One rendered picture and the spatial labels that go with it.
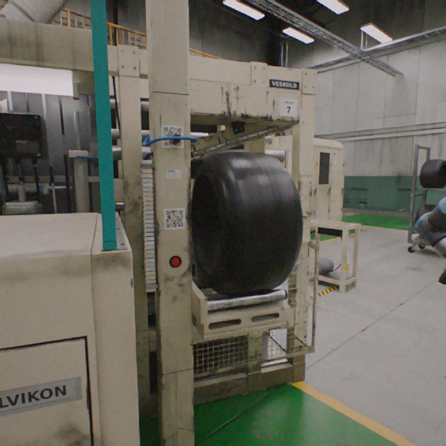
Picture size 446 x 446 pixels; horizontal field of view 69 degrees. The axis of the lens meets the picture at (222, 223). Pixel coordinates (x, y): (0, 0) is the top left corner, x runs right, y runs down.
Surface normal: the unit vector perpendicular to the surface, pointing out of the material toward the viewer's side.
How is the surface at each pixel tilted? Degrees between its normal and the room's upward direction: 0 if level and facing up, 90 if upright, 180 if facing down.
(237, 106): 90
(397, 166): 90
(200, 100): 90
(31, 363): 90
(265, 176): 48
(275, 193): 63
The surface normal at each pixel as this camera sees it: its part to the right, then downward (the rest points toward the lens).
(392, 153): -0.74, 0.10
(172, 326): 0.34, 0.13
